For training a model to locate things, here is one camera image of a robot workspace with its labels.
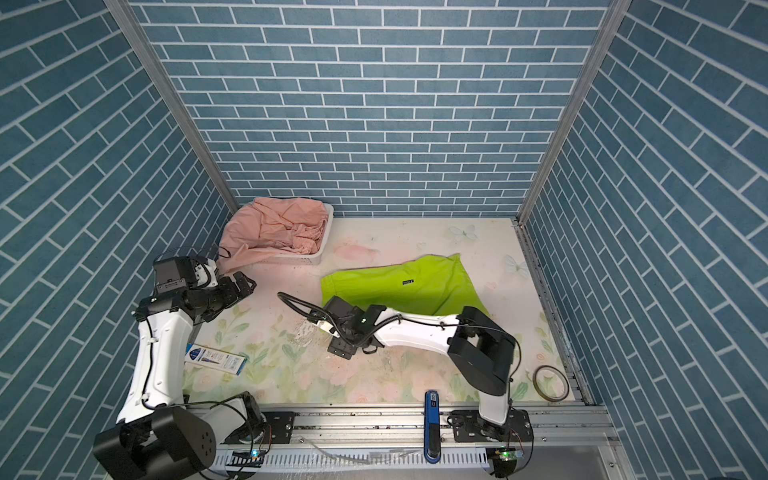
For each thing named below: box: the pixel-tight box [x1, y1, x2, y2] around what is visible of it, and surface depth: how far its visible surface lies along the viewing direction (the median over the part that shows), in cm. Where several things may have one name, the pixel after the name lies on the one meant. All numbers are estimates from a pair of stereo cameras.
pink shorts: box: [217, 198, 329, 275], surface depth 114 cm
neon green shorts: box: [321, 253, 490, 316], surface depth 101 cm
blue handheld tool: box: [424, 390, 442, 464], surface depth 75 cm
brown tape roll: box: [532, 365, 570, 402], surface depth 83 cm
